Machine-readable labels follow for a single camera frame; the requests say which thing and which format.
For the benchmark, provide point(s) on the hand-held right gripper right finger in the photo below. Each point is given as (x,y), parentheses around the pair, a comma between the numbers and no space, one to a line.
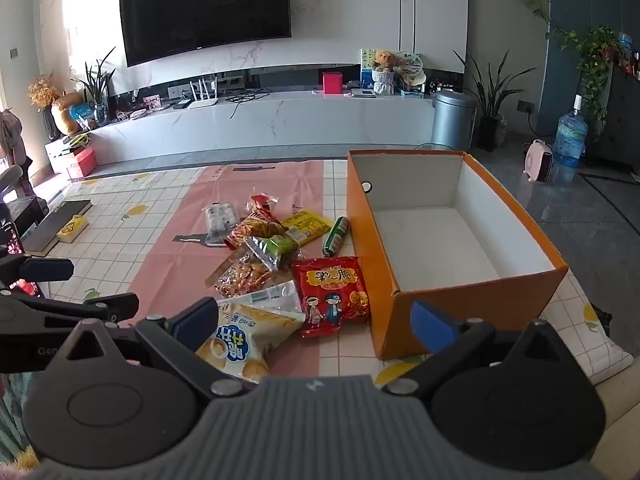
(432,322)

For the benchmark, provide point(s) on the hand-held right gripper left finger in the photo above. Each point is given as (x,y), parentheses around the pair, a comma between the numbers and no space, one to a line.
(192,320)

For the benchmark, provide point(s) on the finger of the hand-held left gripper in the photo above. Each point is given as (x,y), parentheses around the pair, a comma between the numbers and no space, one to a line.
(90,307)
(47,269)

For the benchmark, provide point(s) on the orange cardboard box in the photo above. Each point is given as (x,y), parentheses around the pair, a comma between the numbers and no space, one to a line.
(380,240)

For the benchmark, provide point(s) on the red noodle snack packet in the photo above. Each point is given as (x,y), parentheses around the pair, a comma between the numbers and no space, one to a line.
(330,300)

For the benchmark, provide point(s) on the small clear cookie packet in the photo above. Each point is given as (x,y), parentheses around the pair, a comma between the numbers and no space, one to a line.
(262,205)

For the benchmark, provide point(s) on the yellow snack packet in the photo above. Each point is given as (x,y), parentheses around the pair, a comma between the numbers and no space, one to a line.
(307,225)

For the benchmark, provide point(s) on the black board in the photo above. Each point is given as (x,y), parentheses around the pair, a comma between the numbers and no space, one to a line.
(50,232)

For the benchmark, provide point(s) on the black smartphone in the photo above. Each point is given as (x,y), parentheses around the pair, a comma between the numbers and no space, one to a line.
(11,240)

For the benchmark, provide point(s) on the yellow case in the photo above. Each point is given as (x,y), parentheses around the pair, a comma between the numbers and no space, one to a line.
(72,227)

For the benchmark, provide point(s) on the yellow white chips bag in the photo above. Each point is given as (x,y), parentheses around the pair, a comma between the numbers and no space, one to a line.
(255,330)

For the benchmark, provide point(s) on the clear peanut snack packet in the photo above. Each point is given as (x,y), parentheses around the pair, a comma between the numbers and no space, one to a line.
(245,275)

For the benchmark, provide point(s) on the clear plastic packet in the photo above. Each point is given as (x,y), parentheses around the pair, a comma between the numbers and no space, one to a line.
(280,297)

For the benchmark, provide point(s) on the grey white snack packet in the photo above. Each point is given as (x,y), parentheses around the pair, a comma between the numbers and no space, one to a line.
(220,220)

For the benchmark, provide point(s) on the orange strips snack packet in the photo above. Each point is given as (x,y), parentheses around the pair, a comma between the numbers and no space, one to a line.
(255,227)

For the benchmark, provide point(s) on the green snack packet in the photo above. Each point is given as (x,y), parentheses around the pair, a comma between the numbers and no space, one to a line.
(277,247)

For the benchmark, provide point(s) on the red shoe box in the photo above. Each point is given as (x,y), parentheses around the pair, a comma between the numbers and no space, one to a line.
(82,162)

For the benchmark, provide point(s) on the pink table mat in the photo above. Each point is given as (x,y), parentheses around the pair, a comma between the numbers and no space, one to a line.
(200,200)

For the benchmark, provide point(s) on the green sausage stick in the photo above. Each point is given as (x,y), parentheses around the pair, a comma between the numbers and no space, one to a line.
(336,235)

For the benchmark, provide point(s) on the yellow ceramic vase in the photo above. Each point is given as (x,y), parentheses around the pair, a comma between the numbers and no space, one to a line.
(65,112)

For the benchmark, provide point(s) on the black plastic bag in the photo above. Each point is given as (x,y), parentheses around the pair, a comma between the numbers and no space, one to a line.
(600,317)

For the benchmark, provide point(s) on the round glass table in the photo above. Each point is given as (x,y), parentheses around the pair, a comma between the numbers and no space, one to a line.
(435,146)

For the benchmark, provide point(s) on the dried yellow flowers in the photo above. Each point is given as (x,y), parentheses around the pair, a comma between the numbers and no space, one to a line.
(44,90)

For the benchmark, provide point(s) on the potted orchid plant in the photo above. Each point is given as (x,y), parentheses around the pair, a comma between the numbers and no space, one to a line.
(95,85)

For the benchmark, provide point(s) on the pink space heater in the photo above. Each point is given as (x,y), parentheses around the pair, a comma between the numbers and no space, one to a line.
(537,160)

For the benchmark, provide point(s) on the potted snake plant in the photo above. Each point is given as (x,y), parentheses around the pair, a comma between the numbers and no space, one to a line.
(492,130)

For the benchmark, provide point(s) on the silver trash can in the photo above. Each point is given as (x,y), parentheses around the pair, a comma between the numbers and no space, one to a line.
(452,120)

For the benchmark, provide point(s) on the white marble media console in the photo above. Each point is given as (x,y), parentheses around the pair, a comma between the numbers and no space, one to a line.
(250,120)

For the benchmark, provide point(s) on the white router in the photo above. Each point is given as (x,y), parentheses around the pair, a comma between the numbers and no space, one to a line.
(200,101)

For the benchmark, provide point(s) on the blue water jug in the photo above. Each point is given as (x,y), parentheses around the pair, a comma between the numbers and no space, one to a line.
(570,140)

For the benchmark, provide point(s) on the white flat device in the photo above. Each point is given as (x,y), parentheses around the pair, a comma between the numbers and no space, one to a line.
(362,93)

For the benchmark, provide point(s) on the teddy bear bouquet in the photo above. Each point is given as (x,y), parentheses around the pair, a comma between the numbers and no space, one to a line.
(385,77)

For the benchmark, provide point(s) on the round painted fan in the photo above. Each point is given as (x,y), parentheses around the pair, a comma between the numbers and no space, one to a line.
(410,65)

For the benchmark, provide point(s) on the green picture card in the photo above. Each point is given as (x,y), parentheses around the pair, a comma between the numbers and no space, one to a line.
(367,62)

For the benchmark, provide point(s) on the dark cabinet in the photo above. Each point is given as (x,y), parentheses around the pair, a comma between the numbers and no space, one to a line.
(620,120)

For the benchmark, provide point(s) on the black television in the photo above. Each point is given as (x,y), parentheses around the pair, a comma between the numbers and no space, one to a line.
(200,5)

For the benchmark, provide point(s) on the trailing green vine plant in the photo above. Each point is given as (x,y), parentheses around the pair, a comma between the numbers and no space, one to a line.
(595,50)

